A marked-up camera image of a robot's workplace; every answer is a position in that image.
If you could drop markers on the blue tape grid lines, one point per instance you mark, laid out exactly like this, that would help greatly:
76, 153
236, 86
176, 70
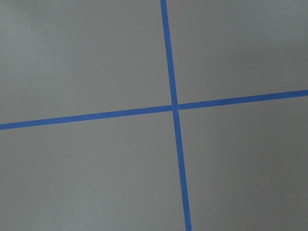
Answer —
175, 107

